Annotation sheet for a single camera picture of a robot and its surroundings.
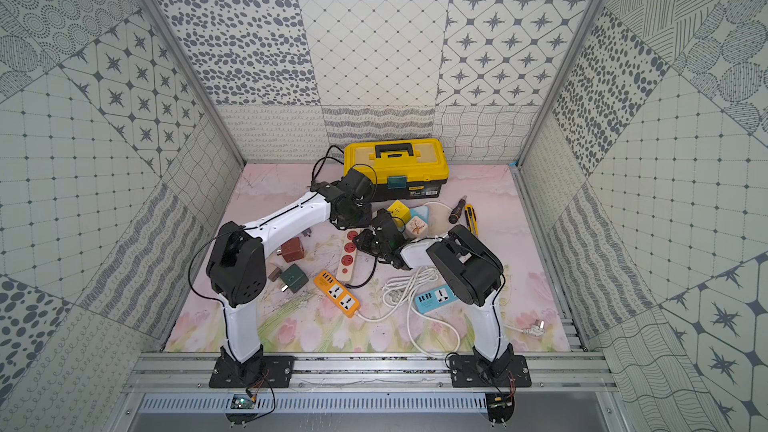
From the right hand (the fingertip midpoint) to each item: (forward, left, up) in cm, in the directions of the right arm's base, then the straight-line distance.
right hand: (358, 243), depth 97 cm
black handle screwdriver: (+14, -34, +1) cm, 37 cm away
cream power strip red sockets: (-9, +3, +1) cm, 10 cm away
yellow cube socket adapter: (+7, -14, +8) cm, 17 cm away
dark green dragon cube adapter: (-14, +17, +5) cm, 22 cm away
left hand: (+3, -4, +10) cm, 12 cm away
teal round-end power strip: (+13, -27, -1) cm, 29 cm away
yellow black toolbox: (+20, -13, +15) cm, 28 cm away
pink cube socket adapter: (+1, -19, +8) cm, 20 cm away
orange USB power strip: (-18, +4, +2) cm, 18 cm away
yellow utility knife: (+11, -39, -1) cm, 40 cm away
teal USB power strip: (-18, -24, +1) cm, 30 cm away
